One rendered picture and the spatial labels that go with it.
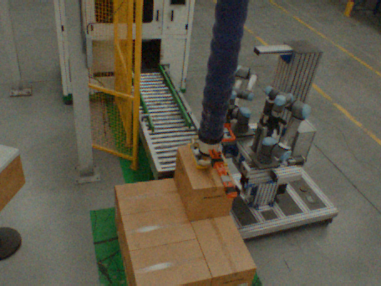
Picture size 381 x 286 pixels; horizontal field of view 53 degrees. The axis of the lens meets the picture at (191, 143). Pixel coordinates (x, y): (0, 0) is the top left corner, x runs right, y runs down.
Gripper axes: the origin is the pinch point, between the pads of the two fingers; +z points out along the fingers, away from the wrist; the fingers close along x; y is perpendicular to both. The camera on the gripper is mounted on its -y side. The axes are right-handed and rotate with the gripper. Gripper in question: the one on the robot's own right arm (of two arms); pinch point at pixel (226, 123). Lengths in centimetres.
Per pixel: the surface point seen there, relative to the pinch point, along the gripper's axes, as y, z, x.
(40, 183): -68, 118, -185
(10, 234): 6, 115, -210
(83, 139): -71, 61, -133
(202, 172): 40, 24, -32
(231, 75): 40, -73, -22
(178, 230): 69, 64, -58
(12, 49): -278, 48, -222
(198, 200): 60, 38, -40
